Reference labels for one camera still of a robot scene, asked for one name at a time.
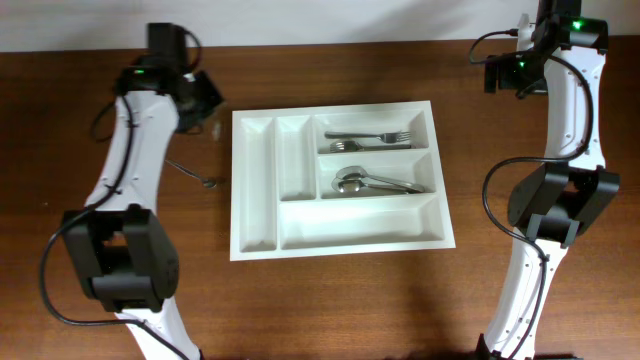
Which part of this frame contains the right black cable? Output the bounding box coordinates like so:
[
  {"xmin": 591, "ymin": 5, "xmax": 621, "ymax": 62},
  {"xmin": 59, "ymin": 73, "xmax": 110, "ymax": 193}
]
[{"xmin": 468, "ymin": 29, "xmax": 596, "ymax": 360}]

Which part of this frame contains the black cable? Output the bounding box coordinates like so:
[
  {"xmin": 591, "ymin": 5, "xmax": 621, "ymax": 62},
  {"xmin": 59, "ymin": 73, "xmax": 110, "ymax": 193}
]
[
  {"xmin": 468, "ymin": 29, "xmax": 596, "ymax": 360},
  {"xmin": 38, "ymin": 29, "xmax": 204, "ymax": 360}
]

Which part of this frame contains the metal fork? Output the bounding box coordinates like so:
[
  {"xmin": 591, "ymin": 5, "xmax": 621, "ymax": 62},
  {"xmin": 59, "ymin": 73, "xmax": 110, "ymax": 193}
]
[
  {"xmin": 329, "ymin": 140, "xmax": 412, "ymax": 153},
  {"xmin": 324, "ymin": 131, "xmax": 411, "ymax": 144}
]

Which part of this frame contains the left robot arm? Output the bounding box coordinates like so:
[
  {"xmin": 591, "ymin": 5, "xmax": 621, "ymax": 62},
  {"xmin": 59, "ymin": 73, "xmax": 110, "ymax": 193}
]
[{"xmin": 53, "ymin": 23, "xmax": 223, "ymax": 359}]

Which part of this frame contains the white cutlery tray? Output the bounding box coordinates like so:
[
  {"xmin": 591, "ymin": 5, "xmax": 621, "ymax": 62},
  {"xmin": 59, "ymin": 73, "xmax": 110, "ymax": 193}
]
[{"xmin": 230, "ymin": 101, "xmax": 455, "ymax": 261}]

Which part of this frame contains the left black cable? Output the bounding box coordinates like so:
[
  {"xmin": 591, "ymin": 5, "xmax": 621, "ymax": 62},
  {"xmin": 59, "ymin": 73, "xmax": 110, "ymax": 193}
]
[{"xmin": 38, "ymin": 29, "xmax": 204, "ymax": 360}]

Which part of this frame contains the small teaspoon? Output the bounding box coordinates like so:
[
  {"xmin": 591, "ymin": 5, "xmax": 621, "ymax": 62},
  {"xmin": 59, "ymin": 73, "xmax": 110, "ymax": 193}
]
[
  {"xmin": 165, "ymin": 159, "xmax": 217, "ymax": 189},
  {"xmin": 211, "ymin": 120, "xmax": 223, "ymax": 142}
]

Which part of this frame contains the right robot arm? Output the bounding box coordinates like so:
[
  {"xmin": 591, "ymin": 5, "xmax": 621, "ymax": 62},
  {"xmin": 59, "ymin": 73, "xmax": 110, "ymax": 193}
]
[{"xmin": 469, "ymin": 0, "xmax": 620, "ymax": 359}]

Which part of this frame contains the large metal spoon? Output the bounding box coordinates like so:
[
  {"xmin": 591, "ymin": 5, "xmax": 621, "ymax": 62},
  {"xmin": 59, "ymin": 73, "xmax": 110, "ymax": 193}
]
[
  {"xmin": 336, "ymin": 166, "xmax": 426, "ymax": 193},
  {"xmin": 331, "ymin": 178, "xmax": 425, "ymax": 194}
]

